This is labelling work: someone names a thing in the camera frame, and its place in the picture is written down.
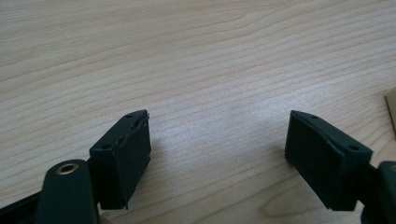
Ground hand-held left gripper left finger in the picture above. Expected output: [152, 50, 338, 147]
[89, 109, 152, 211]

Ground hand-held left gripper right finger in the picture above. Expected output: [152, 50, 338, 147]
[284, 109, 374, 212]

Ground brown cardboard piece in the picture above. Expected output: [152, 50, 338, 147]
[384, 87, 396, 138]

